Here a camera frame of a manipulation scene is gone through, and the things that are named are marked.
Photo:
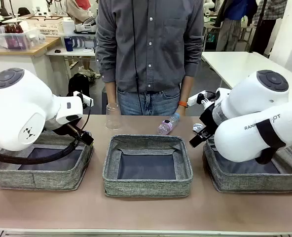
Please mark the white slatted crate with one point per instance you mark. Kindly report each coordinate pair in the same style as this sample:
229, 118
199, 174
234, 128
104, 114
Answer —
48, 26

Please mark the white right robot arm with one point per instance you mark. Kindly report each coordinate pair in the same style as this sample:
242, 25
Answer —
254, 138

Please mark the clear plastic cup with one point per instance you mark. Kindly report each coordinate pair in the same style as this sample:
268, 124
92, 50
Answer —
114, 121

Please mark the person's right hand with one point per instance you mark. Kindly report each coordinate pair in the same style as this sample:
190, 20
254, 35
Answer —
112, 109

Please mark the orange wristwatch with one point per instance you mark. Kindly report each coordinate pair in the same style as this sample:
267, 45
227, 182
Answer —
183, 104

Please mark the person in blue jacket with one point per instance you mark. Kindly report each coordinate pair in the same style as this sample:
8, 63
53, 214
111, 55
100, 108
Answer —
234, 24

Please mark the grey and white cap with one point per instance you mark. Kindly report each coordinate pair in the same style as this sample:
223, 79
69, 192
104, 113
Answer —
86, 24

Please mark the small white desk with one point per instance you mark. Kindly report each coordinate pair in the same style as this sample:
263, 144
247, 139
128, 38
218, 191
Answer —
69, 52

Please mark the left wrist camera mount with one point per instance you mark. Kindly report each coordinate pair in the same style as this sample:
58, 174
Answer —
83, 98

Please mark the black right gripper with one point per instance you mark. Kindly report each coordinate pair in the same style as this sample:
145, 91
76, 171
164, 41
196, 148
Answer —
210, 118

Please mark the person's left forearm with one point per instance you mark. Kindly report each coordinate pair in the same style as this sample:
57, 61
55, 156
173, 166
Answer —
186, 89

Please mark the white plastic jug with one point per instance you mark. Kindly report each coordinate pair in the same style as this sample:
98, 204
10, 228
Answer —
68, 26

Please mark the person in plaid shirt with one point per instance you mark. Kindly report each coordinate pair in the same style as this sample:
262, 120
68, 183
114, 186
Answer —
266, 24

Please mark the pair of light shoes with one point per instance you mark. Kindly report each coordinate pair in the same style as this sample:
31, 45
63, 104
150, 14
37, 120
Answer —
89, 72

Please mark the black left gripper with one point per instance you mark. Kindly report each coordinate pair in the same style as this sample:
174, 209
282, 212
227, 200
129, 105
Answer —
74, 129

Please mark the person's right forearm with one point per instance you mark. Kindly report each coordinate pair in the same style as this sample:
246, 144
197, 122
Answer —
111, 91

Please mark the clear plastic water bottle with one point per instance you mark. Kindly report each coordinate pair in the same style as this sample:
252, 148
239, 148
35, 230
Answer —
167, 126

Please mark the black backpack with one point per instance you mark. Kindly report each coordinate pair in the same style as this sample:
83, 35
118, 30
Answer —
79, 84

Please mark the grey fabric basket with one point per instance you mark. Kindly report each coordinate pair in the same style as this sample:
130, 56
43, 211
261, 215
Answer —
247, 182
146, 187
49, 180

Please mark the clear plastic storage box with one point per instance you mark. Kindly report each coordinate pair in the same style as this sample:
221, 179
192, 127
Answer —
10, 39

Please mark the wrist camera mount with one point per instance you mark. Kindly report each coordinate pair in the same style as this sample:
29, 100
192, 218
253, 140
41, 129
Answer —
195, 98
83, 98

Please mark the blue bottle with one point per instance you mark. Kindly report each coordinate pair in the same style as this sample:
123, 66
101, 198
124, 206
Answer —
68, 44

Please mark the white lab robot arm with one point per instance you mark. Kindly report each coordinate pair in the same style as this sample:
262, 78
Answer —
208, 7

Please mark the white counter with wooden top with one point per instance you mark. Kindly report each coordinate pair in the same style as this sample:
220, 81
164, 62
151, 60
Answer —
17, 53

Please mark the person's left hand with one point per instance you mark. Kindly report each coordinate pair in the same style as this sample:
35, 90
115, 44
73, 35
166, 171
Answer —
181, 111

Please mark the person in beige top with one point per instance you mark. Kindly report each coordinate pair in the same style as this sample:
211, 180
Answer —
78, 10

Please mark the person in grey shirt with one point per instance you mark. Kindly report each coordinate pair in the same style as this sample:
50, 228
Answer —
148, 49

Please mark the grey plastic stool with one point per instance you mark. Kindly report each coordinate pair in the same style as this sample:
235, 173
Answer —
104, 101

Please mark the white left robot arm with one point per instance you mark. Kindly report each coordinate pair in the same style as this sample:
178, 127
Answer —
25, 98

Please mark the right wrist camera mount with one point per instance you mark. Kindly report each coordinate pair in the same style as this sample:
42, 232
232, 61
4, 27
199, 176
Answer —
195, 98

